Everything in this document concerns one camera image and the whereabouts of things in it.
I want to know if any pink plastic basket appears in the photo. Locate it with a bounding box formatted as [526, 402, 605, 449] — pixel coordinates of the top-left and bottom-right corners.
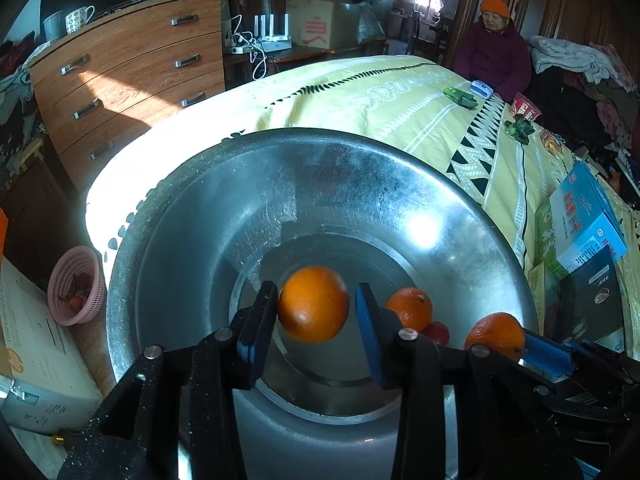
[47, 246, 107, 326]

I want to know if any white power strip with cables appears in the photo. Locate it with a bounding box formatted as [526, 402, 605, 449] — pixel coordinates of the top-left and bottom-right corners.
[222, 15, 267, 80]

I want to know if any white router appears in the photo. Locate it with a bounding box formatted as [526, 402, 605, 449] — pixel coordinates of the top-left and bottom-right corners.
[252, 14, 294, 54]

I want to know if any yellow printed box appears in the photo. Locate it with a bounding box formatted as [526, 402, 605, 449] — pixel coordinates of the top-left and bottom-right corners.
[527, 261, 562, 323]

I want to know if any blue and white box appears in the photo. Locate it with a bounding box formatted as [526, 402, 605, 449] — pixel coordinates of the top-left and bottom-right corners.
[549, 161, 628, 275]

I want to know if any green toy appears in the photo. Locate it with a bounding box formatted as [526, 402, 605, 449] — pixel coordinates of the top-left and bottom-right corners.
[442, 87, 481, 109]
[504, 114, 534, 144]

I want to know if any white dotted mug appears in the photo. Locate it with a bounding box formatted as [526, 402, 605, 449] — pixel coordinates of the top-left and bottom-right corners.
[64, 5, 95, 36]

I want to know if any red snack packet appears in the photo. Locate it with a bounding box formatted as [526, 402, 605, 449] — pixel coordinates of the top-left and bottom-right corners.
[511, 92, 544, 122]

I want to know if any large orange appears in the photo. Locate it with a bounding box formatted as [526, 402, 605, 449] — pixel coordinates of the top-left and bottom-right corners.
[277, 265, 350, 344]

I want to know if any wrinkled orange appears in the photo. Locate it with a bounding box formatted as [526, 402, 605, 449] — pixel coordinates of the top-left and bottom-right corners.
[464, 312, 527, 361]

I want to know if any pile of clothes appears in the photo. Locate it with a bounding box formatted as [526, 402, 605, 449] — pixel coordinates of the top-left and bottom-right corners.
[527, 35, 640, 166]

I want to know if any wooden chest of drawers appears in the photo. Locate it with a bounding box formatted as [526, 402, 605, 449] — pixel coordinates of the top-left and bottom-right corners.
[27, 0, 226, 192]

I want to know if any yellow patterned bed sheet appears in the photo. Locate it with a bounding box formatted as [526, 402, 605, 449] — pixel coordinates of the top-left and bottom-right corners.
[85, 55, 640, 346]

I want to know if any small red fruit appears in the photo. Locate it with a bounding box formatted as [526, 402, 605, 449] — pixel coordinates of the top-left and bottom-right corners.
[422, 321, 451, 347]

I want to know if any small orange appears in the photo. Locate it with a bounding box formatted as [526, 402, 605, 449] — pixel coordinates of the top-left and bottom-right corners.
[385, 287, 434, 332]

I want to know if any large steel basin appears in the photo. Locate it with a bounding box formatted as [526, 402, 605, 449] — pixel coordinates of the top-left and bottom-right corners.
[106, 127, 544, 480]

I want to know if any cardboard box with red print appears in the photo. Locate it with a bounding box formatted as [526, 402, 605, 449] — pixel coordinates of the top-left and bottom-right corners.
[285, 0, 364, 51]

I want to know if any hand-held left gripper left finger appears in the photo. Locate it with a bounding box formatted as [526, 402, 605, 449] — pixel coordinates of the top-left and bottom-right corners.
[57, 281, 280, 480]

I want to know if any white cardboard box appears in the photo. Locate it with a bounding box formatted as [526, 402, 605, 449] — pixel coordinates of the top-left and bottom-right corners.
[0, 255, 104, 436]

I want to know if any grey mug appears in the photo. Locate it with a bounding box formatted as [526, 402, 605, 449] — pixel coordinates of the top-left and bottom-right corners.
[42, 11, 69, 41]

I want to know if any black printed box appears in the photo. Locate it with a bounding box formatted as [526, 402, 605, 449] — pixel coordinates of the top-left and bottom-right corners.
[559, 245, 626, 352]

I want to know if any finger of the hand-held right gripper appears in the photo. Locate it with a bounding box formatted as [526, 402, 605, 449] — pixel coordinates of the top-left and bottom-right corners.
[534, 384, 627, 429]
[524, 333, 640, 392]

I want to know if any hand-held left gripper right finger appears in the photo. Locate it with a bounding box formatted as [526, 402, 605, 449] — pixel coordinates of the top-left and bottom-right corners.
[354, 283, 584, 480]

